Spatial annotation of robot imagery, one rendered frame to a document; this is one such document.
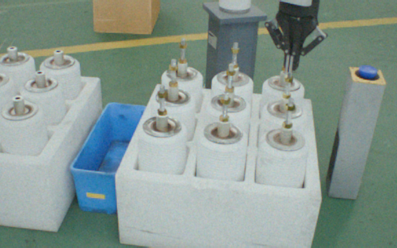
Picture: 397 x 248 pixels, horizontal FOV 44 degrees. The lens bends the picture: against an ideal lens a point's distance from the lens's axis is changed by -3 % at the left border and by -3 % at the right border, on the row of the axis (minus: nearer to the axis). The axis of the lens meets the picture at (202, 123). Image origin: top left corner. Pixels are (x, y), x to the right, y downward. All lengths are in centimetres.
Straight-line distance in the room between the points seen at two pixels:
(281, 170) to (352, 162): 29
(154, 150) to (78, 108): 30
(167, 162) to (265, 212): 21
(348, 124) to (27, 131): 68
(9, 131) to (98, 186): 22
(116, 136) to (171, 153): 44
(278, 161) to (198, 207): 18
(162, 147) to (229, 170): 13
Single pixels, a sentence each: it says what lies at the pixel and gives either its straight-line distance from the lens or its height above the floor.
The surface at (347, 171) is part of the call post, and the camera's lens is 121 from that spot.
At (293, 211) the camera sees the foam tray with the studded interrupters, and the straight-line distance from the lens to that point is 97.
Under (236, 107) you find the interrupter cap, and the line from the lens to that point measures 104.
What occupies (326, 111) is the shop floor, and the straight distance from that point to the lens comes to 161.
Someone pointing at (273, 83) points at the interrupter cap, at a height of 25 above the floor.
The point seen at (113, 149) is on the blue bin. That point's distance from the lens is 136.
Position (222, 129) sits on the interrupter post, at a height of 27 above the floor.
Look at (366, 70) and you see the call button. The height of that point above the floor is 33.
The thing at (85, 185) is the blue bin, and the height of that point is 8.
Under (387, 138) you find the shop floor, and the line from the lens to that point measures 154.
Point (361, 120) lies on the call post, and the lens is 114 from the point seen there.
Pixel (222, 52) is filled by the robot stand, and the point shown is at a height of 19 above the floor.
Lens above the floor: 77
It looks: 32 degrees down
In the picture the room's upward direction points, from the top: 3 degrees clockwise
